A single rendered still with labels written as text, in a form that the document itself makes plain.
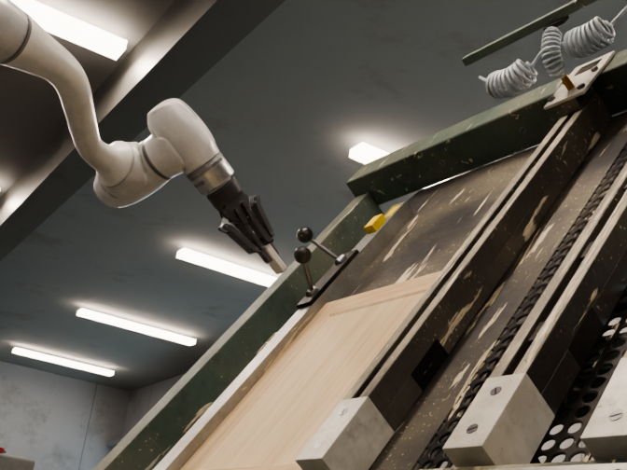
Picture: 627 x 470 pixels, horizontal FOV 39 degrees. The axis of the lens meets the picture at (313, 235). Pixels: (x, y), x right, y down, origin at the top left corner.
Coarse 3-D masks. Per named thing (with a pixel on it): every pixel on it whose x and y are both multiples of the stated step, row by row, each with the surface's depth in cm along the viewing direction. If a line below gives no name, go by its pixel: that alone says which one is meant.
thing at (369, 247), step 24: (408, 216) 218; (384, 240) 211; (360, 264) 205; (336, 288) 198; (312, 312) 192; (288, 336) 187; (264, 360) 182; (240, 384) 177; (216, 408) 173; (192, 432) 170; (168, 456) 167
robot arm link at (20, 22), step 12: (0, 0) 146; (0, 12) 145; (12, 12) 148; (24, 12) 152; (0, 24) 145; (12, 24) 147; (24, 24) 150; (0, 36) 146; (12, 36) 148; (24, 36) 150; (0, 48) 148; (12, 48) 149; (0, 60) 151
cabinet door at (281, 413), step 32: (384, 288) 180; (416, 288) 169; (320, 320) 188; (352, 320) 177; (384, 320) 166; (288, 352) 182; (320, 352) 172; (352, 352) 162; (256, 384) 178; (288, 384) 168; (320, 384) 159; (352, 384) 150; (256, 416) 164; (288, 416) 155; (320, 416) 147; (224, 448) 161; (256, 448) 152; (288, 448) 144
